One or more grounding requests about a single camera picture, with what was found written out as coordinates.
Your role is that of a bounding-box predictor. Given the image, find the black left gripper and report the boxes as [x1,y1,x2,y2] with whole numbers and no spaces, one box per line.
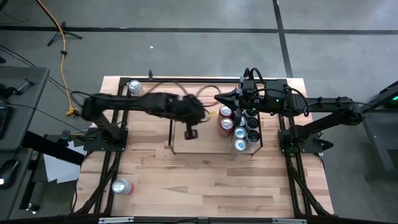
[169,95,208,140]

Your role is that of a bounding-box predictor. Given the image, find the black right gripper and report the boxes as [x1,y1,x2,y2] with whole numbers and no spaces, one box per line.
[214,80,266,119]

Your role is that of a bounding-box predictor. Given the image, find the red beverage can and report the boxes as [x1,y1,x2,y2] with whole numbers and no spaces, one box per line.
[218,117,235,138]
[217,105,234,121]

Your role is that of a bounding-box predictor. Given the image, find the white and red can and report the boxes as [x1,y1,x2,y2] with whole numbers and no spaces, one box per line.
[128,79,146,97]

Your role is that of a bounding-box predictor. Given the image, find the pink red can silver lid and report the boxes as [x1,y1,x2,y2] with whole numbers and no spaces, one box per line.
[111,178,136,195]

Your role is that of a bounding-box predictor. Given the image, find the white paper sheets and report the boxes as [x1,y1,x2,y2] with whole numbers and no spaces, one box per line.
[43,141,86,184]

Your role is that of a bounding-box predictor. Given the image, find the black metal cart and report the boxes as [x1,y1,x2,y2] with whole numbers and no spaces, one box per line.
[341,80,398,181]

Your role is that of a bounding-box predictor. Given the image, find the black tripod stand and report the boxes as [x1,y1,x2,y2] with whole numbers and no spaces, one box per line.
[47,21,83,47]

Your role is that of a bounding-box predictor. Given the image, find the grey side desk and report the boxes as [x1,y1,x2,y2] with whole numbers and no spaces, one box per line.
[0,67,50,218]

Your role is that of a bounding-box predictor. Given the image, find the black desk clamp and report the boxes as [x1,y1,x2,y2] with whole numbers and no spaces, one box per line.
[0,78,35,100]

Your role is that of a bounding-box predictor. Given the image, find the black keyboard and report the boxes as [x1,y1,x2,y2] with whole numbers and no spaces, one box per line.
[0,105,14,139]

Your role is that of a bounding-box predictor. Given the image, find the black computer mouse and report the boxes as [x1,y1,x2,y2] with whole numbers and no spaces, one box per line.
[0,159,19,190]

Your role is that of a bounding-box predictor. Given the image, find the clear tray with dark frame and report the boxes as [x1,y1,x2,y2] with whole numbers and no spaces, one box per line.
[167,103,264,156]

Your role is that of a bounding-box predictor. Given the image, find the black aluminium rig frame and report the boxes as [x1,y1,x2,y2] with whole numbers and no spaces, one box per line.
[71,76,335,218]

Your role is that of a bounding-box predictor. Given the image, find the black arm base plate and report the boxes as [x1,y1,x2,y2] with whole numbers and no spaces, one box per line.
[83,128,129,152]
[278,128,324,154]

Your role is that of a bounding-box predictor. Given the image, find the silver metal bracket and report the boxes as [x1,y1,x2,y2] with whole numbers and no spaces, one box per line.
[272,218,308,224]
[98,217,135,224]

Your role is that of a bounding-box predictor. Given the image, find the yellow extension cable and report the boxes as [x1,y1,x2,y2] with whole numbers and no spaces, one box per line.
[35,0,81,118]

